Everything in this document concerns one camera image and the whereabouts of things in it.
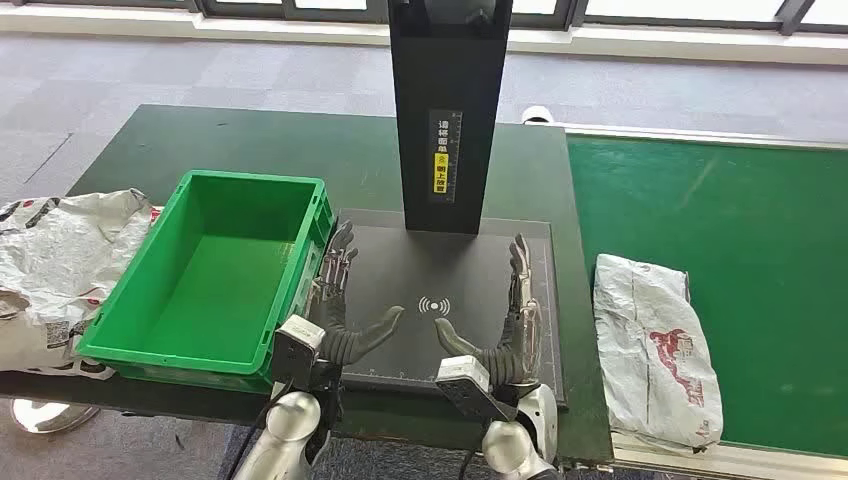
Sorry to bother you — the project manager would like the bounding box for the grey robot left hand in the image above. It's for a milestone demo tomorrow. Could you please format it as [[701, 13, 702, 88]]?
[[305, 220, 405, 368]]

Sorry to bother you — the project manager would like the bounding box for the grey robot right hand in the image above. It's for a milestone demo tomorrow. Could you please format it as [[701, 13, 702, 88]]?
[[433, 233, 545, 389]]

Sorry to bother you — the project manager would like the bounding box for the white parcel large red logo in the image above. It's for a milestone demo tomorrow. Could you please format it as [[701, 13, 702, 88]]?
[[592, 253, 725, 457]]

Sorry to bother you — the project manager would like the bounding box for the green conveyor belt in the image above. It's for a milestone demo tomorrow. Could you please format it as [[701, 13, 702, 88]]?
[[567, 134, 848, 458]]

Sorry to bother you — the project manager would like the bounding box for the black inbound scanner machine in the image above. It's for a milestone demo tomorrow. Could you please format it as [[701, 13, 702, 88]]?
[[334, 0, 568, 405]]

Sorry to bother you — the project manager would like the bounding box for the green plastic crate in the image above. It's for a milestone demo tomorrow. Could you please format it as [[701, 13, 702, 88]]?
[[76, 170, 336, 395]]

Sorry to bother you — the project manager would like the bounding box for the dark green table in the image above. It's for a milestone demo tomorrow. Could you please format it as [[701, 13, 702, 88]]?
[[0, 103, 614, 465]]

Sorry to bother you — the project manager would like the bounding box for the black yellow label sticker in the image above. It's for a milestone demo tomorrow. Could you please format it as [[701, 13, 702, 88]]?
[[427, 109, 465, 205]]

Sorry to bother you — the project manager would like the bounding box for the large crumpled white sack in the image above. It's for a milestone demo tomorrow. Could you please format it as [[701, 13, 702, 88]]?
[[0, 188, 164, 382]]

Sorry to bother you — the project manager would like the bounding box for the chrome round stand base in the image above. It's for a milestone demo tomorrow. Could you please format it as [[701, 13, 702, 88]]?
[[9, 397, 101, 437]]

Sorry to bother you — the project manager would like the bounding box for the white window sill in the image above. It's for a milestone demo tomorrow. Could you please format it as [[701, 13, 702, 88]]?
[[0, 3, 848, 68]]

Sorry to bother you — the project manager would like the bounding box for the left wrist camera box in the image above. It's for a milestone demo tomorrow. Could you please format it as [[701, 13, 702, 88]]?
[[270, 314, 327, 392]]

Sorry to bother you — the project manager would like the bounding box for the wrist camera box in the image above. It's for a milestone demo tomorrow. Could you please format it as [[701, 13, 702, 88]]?
[[270, 314, 327, 392], [435, 355, 518, 423]]

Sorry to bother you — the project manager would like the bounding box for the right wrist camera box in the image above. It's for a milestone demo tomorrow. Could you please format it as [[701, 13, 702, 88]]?
[[435, 355, 518, 423]]

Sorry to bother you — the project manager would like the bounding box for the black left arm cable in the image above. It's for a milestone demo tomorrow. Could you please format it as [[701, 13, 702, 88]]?
[[225, 384, 293, 480]]

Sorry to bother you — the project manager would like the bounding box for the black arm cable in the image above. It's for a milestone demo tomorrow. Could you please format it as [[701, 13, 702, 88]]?
[[457, 447, 482, 480], [225, 384, 293, 480]]

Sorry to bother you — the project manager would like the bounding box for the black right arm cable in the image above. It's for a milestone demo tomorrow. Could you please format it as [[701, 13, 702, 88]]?
[[457, 447, 482, 480]]

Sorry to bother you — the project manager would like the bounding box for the aluminium conveyor frame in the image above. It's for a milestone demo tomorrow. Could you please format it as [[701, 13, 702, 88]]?
[[556, 122, 848, 480]]

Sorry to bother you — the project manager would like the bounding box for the dark window frame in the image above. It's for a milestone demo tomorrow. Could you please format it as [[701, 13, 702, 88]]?
[[0, 0, 848, 38]]

